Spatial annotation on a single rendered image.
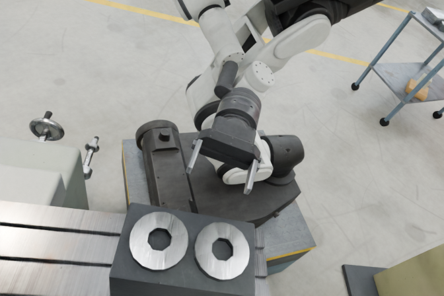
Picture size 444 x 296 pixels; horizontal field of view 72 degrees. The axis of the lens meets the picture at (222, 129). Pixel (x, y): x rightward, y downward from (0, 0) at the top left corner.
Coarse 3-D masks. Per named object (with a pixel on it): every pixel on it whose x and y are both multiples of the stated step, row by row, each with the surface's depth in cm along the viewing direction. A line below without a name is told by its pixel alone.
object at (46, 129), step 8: (48, 112) 109; (32, 120) 107; (40, 120) 106; (48, 120) 107; (32, 128) 109; (40, 128) 110; (48, 128) 110; (56, 128) 109; (40, 136) 108; (48, 136) 113; (56, 136) 113
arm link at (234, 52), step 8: (224, 48) 70; (232, 48) 69; (240, 48) 71; (216, 56) 71; (224, 56) 69; (232, 56) 70; (240, 56) 72; (216, 64) 71; (216, 72) 72; (216, 80) 72
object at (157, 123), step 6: (156, 120) 136; (162, 120) 136; (144, 126) 135; (150, 126) 134; (156, 126) 134; (162, 126) 134; (168, 126) 136; (174, 126) 140; (138, 132) 136; (144, 132) 133; (138, 138) 135; (138, 144) 139
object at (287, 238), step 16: (128, 144) 148; (128, 160) 142; (128, 176) 137; (144, 176) 139; (128, 192) 132; (144, 192) 134; (288, 208) 148; (272, 224) 140; (288, 224) 142; (304, 224) 144; (272, 240) 135; (288, 240) 137; (304, 240) 139; (272, 256) 130; (288, 256) 139; (272, 272) 161
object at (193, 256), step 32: (128, 224) 49; (160, 224) 49; (192, 224) 51; (224, 224) 51; (128, 256) 46; (160, 256) 45; (192, 256) 48; (224, 256) 49; (128, 288) 47; (160, 288) 46; (192, 288) 45; (224, 288) 46
